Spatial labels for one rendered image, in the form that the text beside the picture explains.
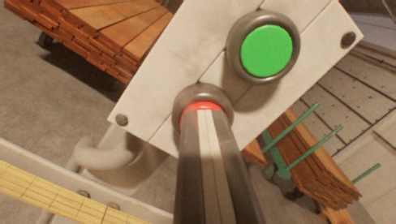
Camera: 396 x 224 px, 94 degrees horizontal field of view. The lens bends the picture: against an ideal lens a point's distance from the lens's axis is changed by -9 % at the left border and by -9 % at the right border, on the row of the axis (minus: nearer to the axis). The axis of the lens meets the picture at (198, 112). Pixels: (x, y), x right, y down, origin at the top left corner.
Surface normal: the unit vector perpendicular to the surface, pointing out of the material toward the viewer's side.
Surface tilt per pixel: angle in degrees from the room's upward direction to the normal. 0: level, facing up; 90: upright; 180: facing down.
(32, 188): 0
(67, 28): 90
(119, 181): 90
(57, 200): 0
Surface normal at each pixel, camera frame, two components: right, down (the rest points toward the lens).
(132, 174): 0.04, 0.51
